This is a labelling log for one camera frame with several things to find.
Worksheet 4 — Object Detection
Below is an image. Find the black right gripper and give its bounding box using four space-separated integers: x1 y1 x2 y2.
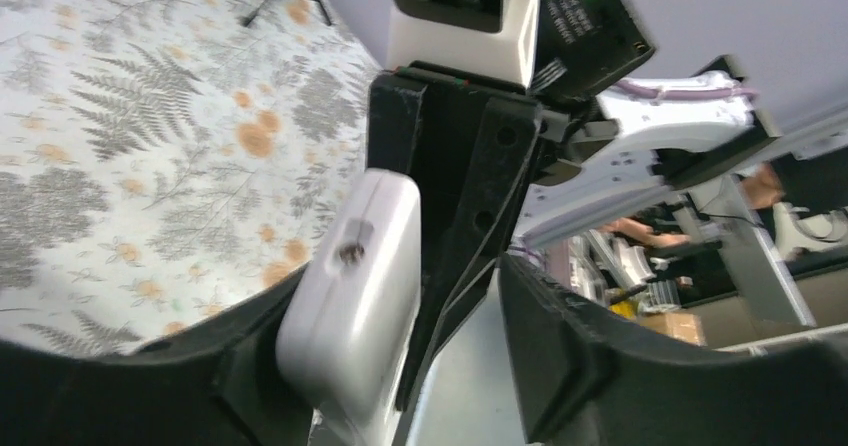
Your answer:
366 67 569 411

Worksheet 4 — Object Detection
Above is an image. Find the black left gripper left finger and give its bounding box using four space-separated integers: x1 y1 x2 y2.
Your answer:
1 273 313 446

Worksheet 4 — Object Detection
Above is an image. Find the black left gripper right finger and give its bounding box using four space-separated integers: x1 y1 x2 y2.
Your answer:
499 255 847 445

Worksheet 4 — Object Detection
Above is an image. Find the white remote control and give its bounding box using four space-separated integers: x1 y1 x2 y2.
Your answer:
276 169 421 446

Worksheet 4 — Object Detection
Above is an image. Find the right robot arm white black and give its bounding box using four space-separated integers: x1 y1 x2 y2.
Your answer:
339 0 777 409

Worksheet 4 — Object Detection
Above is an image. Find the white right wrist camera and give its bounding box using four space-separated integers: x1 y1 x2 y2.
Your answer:
380 0 540 88

